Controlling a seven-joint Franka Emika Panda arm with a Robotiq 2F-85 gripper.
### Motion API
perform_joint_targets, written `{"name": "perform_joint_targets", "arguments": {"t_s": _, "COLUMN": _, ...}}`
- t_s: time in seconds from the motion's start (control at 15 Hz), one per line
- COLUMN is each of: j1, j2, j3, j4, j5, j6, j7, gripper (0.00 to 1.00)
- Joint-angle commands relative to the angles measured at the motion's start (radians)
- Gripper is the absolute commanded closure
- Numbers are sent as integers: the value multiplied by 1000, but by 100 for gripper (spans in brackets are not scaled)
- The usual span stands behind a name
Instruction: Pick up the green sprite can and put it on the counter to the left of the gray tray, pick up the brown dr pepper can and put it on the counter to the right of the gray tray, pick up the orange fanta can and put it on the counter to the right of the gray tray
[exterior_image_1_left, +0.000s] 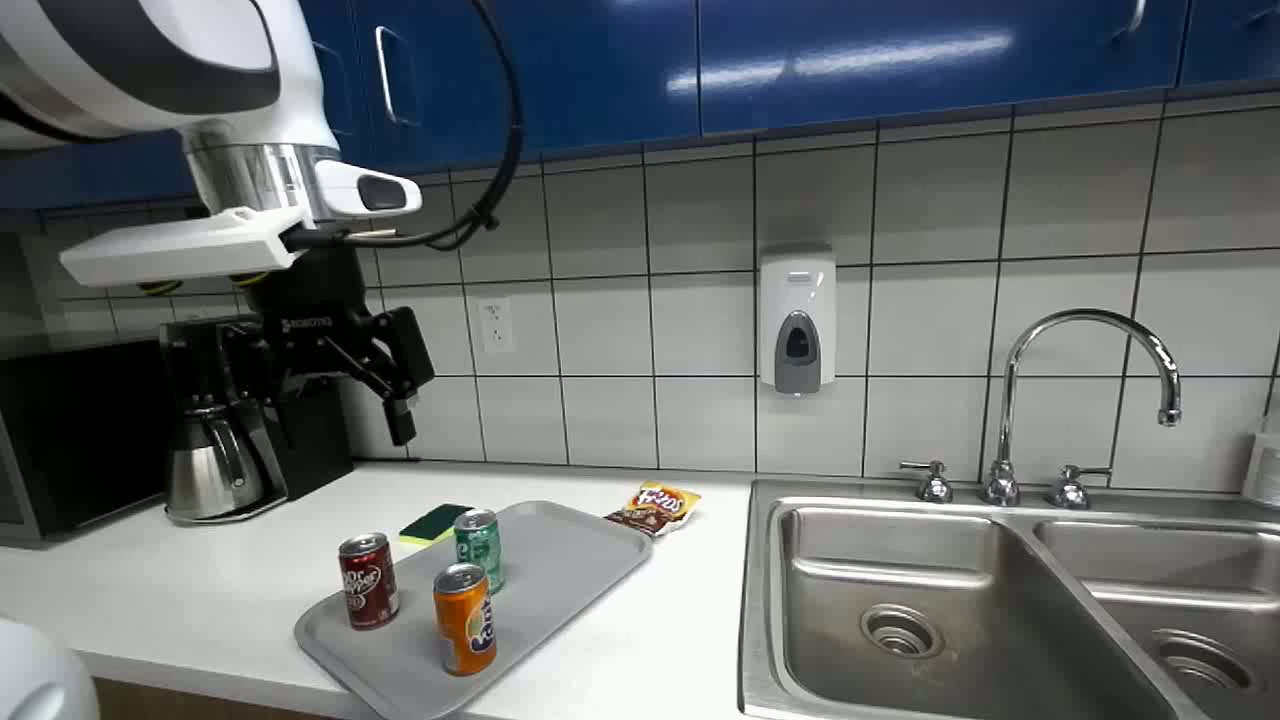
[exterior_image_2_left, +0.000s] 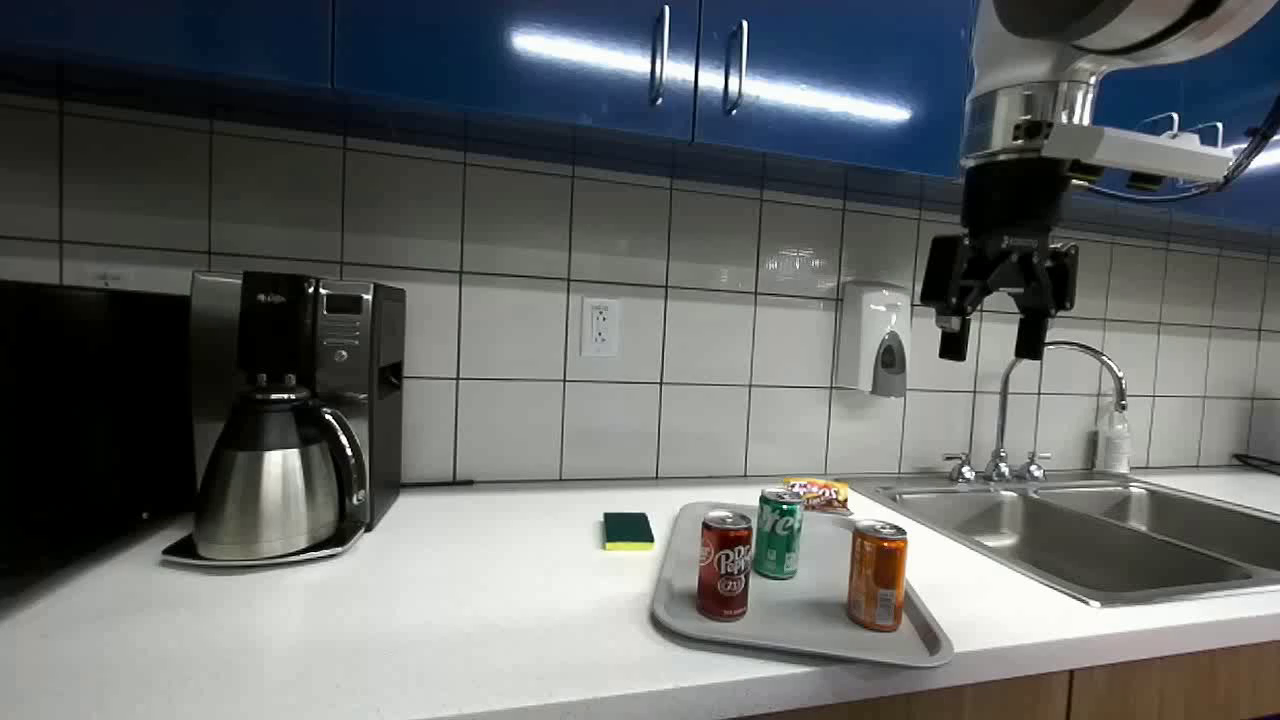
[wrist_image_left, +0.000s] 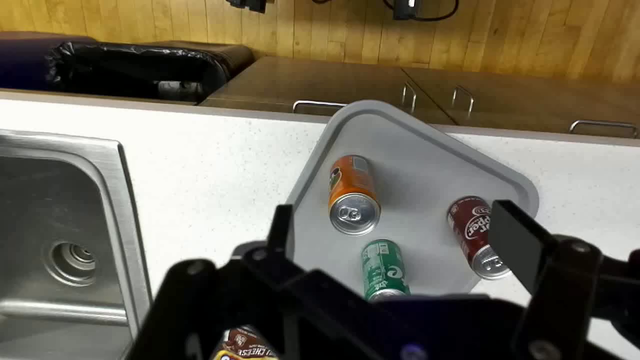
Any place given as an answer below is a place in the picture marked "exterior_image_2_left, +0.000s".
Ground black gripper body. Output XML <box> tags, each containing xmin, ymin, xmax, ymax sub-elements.
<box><xmin>918</xmin><ymin>155</ymin><xmax>1086</xmax><ymax>324</ymax></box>

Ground orange soda can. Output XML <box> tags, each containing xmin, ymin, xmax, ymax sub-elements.
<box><xmin>844</xmin><ymin>520</ymin><xmax>913</xmax><ymax>635</ymax></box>

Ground green sprite can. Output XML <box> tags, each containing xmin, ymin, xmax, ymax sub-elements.
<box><xmin>754</xmin><ymin>484</ymin><xmax>810</xmax><ymax>584</ymax></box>

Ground red dr pepper can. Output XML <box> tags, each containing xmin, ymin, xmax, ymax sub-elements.
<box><xmin>691</xmin><ymin>505</ymin><xmax>755</xmax><ymax>622</ymax></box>

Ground gray plastic tray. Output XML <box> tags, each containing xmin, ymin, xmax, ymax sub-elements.
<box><xmin>647</xmin><ymin>497</ymin><xmax>957</xmax><ymax>670</ymax></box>

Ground chrome gooseneck faucet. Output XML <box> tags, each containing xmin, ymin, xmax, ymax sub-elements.
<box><xmin>988</xmin><ymin>334</ymin><xmax>1133</xmax><ymax>484</ymax></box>

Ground clear soap bottle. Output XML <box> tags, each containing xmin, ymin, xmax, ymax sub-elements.
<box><xmin>1093</xmin><ymin>396</ymin><xmax>1138</xmax><ymax>476</ymax></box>

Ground red snack packet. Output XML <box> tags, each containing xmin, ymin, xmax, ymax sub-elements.
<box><xmin>782</xmin><ymin>476</ymin><xmax>856</xmax><ymax>514</ymax></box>

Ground stainless steel double sink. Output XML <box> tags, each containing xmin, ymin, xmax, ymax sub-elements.
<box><xmin>876</xmin><ymin>476</ymin><xmax>1280</xmax><ymax>610</ymax></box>

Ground wooden lower cabinet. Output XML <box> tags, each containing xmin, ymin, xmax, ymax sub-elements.
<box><xmin>755</xmin><ymin>635</ymin><xmax>1280</xmax><ymax>720</ymax></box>

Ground green yellow sponge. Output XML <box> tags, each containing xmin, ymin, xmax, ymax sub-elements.
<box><xmin>595</xmin><ymin>508</ymin><xmax>662</xmax><ymax>557</ymax></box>

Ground blue upper cabinets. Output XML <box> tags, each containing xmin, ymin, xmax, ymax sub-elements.
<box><xmin>0</xmin><ymin>0</ymin><xmax>1280</xmax><ymax>234</ymax></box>

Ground black steel coffee maker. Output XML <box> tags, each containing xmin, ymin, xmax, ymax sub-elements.
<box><xmin>160</xmin><ymin>266</ymin><xmax>409</xmax><ymax>570</ymax></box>

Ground steel coffee carafe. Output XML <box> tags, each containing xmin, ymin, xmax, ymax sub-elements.
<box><xmin>193</xmin><ymin>393</ymin><xmax>374</xmax><ymax>559</ymax></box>

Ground black microwave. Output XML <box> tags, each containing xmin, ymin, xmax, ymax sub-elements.
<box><xmin>0</xmin><ymin>274</ymin><xmax>197</xmax><ymax>603</ymax></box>

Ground white wall soap dispenser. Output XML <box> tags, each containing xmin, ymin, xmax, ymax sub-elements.
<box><xmin>832</xmin><ymin>280</ymin><xmax>918</xmax><ymax>399</ymax></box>

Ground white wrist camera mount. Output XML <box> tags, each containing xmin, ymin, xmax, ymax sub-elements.
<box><xmin>1020</xmin><ymin>121</ymin><xmax>1247</xmax><ymax>192</ymax></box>

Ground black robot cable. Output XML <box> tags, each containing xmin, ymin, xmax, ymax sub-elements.
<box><xmin>1106</xmin><ymin>92</ymin><xmax>1280</xmax><ymax>208</ymax></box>

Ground white wall outlet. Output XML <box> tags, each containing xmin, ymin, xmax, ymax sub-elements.
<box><xmin>577</xmin><ymin>292</ymin><xmax>630</xmax><ymax>360</ymax></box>

